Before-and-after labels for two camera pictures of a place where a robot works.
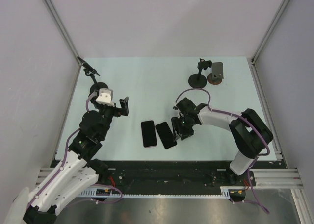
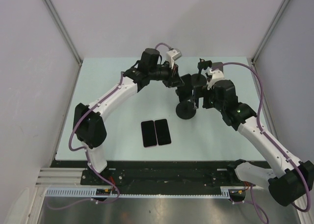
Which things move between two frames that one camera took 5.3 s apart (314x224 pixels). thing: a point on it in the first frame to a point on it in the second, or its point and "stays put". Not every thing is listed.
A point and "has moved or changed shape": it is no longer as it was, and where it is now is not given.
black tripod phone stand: x=199 y=80 stays put
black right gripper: x=178 y=130 to x=198 y=92
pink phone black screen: x=148 y=133 stays put
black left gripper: x=123 y=105 to x=173 y=79
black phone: x=166 y=135 has moved or changed shape
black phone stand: x=90 y=71 to x=185 y=109
